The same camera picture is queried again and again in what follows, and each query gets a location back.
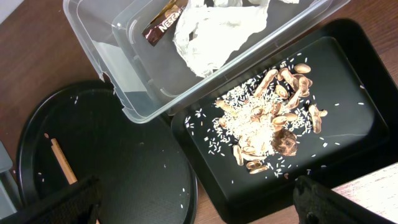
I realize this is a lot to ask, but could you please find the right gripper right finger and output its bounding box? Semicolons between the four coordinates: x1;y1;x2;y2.
293;176;392;224

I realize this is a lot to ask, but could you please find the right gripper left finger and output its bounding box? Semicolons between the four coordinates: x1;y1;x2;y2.
1;177;101;224

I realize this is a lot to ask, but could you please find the wooden chopstick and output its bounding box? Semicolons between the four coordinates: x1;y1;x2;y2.
50;138;101;224

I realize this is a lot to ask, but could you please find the food scraps and rice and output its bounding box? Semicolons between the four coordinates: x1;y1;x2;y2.
183;52;366;184

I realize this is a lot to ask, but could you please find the brown coffee sachet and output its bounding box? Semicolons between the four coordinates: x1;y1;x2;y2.
142;0;188;46

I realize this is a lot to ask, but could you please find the white napkin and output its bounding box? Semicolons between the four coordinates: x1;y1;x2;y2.
172;0;301;78

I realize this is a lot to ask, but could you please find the grey dishwasher rack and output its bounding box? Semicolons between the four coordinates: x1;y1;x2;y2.
0;142;22;219

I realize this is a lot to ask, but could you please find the round black tray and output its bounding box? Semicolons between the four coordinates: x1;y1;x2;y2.
17;81;197;224

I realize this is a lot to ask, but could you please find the black rectangular tray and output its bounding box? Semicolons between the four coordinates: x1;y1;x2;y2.
171;19;397;223

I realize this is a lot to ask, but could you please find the clear plastic bin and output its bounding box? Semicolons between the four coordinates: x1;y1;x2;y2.
63;0;345;123

